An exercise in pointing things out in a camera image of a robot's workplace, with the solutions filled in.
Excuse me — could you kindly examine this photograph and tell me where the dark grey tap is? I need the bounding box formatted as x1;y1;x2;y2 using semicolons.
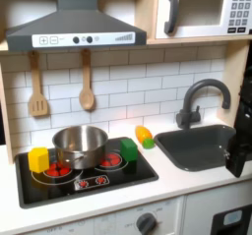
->
175;78;232;131

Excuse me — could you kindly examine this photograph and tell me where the grey oven knob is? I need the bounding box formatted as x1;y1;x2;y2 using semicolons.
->
135;211;158;235

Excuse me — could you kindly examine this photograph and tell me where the wooden slotted spatula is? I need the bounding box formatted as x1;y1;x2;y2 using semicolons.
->
27;50;50;118

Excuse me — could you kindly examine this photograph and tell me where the orange toy carrot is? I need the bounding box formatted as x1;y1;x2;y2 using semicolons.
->
134;125;156;150

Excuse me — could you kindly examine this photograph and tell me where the wooden spoon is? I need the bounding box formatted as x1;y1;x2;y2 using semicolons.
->
78;48;96;112

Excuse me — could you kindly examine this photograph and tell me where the grey extractor hood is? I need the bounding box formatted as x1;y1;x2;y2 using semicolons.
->
5;0;148;53

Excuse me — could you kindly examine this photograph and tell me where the yellow toy block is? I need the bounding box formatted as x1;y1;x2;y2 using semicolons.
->
28;147;50;174

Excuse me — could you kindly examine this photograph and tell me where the white toy microwave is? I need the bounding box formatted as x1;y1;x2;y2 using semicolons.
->
155;0;252;40

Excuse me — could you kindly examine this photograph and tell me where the steel pot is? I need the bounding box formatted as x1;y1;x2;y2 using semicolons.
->
51;124;109;171

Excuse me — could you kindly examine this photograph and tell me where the dark grey sink basin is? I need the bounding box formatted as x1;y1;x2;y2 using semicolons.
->
153;124;237;173

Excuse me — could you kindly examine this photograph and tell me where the black toy stove top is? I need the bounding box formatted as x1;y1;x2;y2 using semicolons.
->
14;136;160;209

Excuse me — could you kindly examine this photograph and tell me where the green toy block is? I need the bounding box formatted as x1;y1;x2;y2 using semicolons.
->
119;138;139;163

